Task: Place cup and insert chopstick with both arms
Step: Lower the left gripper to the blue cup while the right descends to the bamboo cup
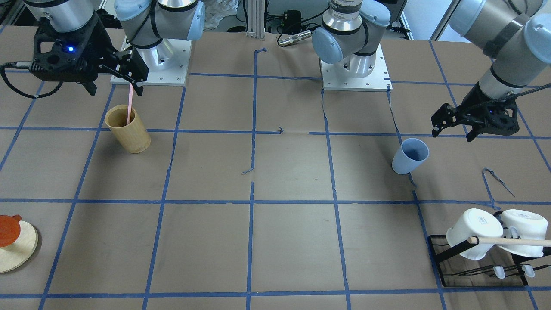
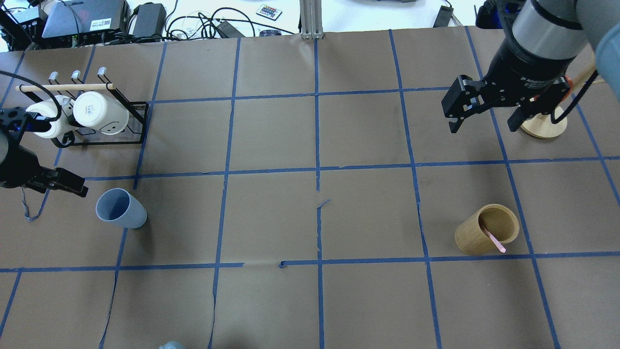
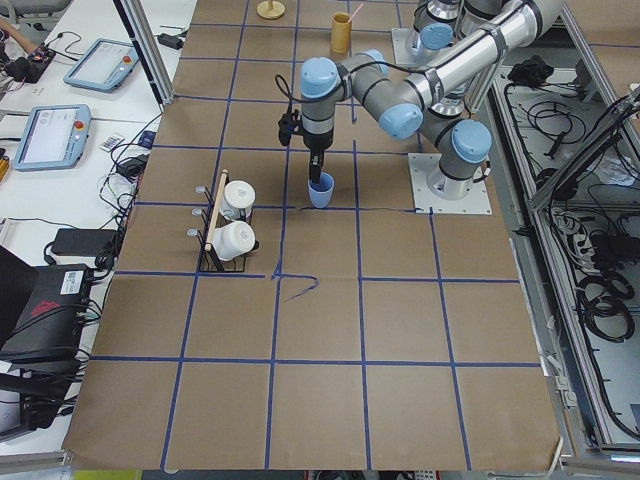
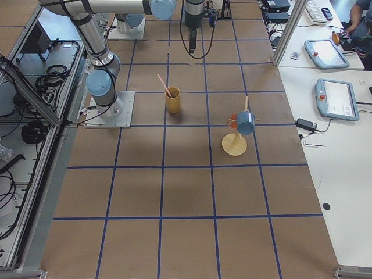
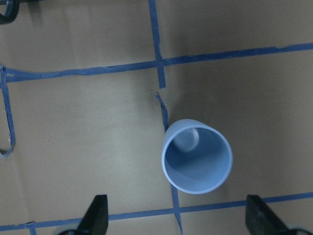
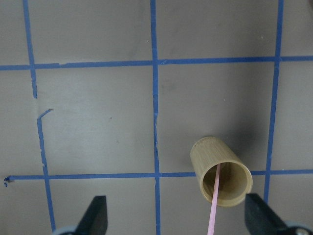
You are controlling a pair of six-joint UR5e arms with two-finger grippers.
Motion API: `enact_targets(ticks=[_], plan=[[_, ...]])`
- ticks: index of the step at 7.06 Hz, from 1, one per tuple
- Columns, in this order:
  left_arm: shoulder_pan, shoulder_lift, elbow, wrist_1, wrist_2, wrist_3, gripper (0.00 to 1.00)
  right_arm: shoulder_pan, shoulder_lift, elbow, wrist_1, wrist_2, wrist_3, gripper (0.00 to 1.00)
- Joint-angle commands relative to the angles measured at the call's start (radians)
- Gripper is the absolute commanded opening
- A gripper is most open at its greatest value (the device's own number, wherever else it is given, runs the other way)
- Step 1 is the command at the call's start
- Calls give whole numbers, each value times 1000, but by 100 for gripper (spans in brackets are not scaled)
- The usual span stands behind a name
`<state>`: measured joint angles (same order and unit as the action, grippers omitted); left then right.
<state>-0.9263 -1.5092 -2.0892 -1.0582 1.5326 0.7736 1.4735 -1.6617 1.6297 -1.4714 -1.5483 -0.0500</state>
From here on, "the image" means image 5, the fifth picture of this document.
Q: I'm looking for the light blue plastic cup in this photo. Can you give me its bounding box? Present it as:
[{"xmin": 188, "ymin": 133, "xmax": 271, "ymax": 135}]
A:
[{"xmin": 161, "ymin": 119, "xmax": 233, "ymax": 194}]

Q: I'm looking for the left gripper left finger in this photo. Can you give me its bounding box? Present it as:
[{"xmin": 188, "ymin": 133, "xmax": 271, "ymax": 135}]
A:
[{"xmin": 77, "ymin": 194, "xmax": 109, "ymax": 235}]

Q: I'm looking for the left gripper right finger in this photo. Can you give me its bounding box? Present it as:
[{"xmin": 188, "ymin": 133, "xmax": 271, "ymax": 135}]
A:
[{"xmin": 246, "ymin": 195, "xmax": 293, "ymax": 235}]

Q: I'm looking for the black wire mug rack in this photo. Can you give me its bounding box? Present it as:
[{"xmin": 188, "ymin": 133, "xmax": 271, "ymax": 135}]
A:
[{"xmin": 0, "ymin": 0, "xmax": 47, "ymax": 25}]

